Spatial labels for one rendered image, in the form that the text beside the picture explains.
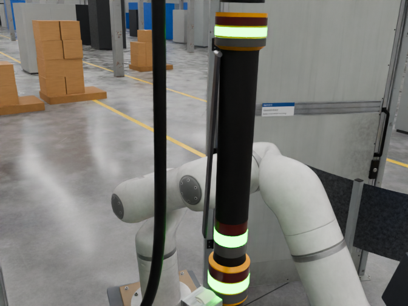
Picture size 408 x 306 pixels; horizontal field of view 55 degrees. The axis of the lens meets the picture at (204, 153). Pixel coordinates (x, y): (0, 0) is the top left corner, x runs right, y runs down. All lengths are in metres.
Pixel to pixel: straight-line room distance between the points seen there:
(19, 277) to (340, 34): 2.68
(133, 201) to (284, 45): 1.52
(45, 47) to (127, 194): 7.46
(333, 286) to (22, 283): 2.67
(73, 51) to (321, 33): 6.70
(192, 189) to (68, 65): 7.93
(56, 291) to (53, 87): 6.04
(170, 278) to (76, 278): 1.91
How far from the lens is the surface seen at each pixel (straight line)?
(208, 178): 0.36
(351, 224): 2.37
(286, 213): 0.64
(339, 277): 0.66
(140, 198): 1.00
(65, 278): 3.08
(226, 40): 0.32
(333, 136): 2.56
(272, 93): 2.31
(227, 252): 0.39
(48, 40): 8.42
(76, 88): 8.68
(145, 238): 1.14
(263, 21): 0.33
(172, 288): 1.23
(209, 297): 0.41
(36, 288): 3.06
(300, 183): 0.63
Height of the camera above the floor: 1.81
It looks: 20 degrees down
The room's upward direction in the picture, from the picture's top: 1 degrees clockwise
